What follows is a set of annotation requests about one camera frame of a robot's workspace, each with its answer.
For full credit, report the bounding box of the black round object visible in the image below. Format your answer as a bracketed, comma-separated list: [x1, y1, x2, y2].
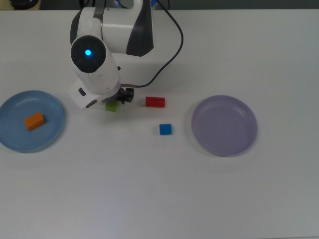
[9, 0, 38, 7]

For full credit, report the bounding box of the blue plate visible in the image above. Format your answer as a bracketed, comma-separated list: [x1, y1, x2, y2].
[0, 90, 67, 153]

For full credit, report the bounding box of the blue short cylinder block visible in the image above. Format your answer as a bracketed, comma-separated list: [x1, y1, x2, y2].
[159, 123, 172, 136]

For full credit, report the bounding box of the purple plate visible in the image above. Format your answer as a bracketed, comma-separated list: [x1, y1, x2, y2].
[191, 95, 258, 157]

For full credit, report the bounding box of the red cylinder block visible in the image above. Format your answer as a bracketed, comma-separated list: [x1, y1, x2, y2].
[145, 96, 166, 108]

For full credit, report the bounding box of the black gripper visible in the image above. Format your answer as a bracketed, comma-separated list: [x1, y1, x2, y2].
[117, 87, 136, 105]

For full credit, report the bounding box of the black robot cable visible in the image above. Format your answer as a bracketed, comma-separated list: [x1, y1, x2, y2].
[121, 0, 184, 88]

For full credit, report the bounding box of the green rectangular block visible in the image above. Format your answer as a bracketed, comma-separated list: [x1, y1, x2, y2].
[105, 100, 121, 113]

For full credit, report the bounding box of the orange rectangular block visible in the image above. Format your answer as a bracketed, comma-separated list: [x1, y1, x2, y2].
[24, 112, 46, 132]

